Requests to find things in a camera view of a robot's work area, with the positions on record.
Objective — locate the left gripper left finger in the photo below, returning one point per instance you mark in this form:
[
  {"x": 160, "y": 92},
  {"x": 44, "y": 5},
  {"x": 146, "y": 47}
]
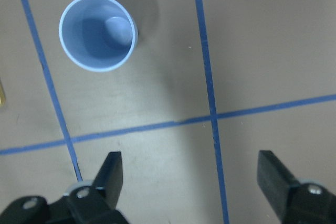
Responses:
[{"x": 109, "y": 179}]

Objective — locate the light blue plastic cup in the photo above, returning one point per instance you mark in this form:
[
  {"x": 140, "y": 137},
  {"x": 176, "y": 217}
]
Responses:
[{"x": 97, "y": 35}]

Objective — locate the wooden cup rack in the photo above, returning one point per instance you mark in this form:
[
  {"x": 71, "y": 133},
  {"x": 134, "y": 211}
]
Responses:
[{"x": 2, "y": 95}]

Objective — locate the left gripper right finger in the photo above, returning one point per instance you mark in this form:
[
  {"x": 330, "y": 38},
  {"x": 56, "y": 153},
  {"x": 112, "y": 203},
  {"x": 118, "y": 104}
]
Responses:
[{"x": 276, "y": 182}]

